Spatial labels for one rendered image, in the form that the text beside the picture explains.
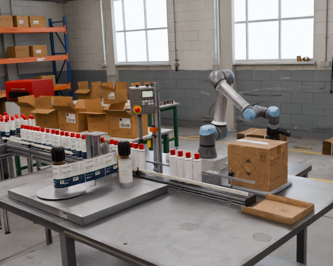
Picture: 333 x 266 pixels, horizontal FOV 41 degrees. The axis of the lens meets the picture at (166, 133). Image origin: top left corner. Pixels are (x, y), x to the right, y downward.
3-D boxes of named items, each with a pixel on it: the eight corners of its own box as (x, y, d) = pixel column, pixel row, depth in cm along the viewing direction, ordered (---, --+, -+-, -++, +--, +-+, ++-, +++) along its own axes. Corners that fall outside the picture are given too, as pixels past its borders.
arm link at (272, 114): (270, 104, 311) (281, 106, 306) (270, 116, 318) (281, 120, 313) (264, 110, 307) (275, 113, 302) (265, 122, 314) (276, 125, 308)
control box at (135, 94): (130, 113, 321) (128, 86, 317) (153, 111, 325) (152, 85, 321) (132, 115, 311) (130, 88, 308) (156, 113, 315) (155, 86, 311)
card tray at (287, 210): (241, 212, 247) (241, 205, 247) (266, 199, 266) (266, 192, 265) (292, 225, 227) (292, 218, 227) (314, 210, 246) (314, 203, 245)
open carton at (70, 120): (52, 131, 545) (48, 101, 537) (79, 125, 580) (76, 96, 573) (73, 134, 522) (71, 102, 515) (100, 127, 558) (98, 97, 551)
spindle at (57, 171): (51, 190, 281) (46, 146, 275) (63, 187, 287) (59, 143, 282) (59, 193, 275) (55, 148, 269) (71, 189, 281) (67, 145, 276)
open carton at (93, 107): (76, 134, 522) (74, 102, 515) (109, 126, 563) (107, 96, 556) (104, 137, 495) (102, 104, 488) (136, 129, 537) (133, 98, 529)
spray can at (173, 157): (168, 179, 297) (167, 149, 293) (173, 178, 300) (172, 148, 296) (174, 181, 293) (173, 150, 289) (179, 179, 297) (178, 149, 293)
